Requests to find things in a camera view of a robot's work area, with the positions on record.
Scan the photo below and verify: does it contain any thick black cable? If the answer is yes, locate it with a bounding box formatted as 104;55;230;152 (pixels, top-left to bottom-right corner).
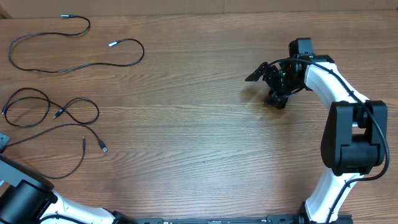
7;14;146;74

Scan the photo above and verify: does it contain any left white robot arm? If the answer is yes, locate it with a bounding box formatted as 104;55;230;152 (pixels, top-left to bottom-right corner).
1;155;136;223

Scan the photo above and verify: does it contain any thin black USB cable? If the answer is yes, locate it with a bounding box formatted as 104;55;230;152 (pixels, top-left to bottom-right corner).
4;123;109;180

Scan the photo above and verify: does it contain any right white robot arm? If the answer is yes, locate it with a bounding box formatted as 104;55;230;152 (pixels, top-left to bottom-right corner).
246;38;390;223

